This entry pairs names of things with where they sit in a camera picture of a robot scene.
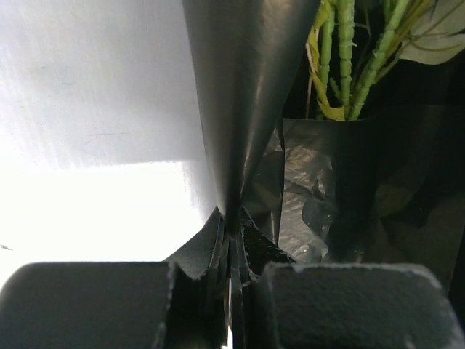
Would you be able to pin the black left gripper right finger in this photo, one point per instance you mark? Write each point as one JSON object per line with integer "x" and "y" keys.
{"x": 279, "y": 303}

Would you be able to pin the black wrapping paper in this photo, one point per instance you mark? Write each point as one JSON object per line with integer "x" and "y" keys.
{"x": 388, "y": 187}

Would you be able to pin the artificial flower bunch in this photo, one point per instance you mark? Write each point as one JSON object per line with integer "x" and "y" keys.
{"x": 353, "y": 45}

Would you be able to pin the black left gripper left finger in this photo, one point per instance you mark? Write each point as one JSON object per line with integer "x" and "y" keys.
{"x": 180, "y": 302}

